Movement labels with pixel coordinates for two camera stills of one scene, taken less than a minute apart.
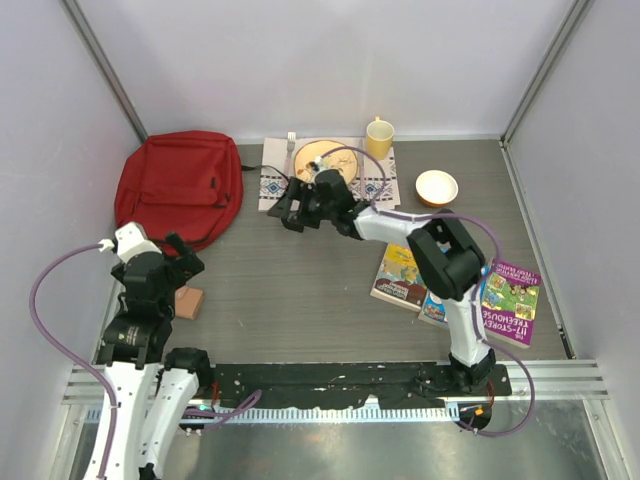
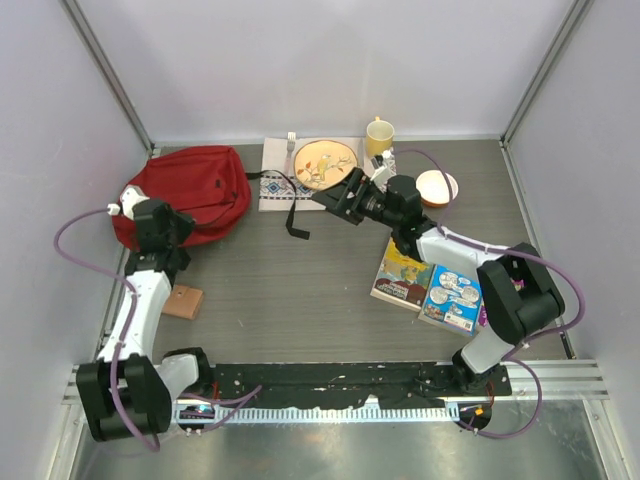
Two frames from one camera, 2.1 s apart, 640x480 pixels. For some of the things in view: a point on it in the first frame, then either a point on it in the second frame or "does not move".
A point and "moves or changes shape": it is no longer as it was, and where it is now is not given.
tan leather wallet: (188, 302) does not move
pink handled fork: (289, 164) does not move
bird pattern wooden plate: (336, 155) does not move
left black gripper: (191, 265) to (185, 222)
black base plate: (346, 385) does not move
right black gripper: (298, 192) to (335, 199)
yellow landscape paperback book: (399, 279) does not move
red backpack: (188, 183) moves or changes shape
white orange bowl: (436, 188) does not move
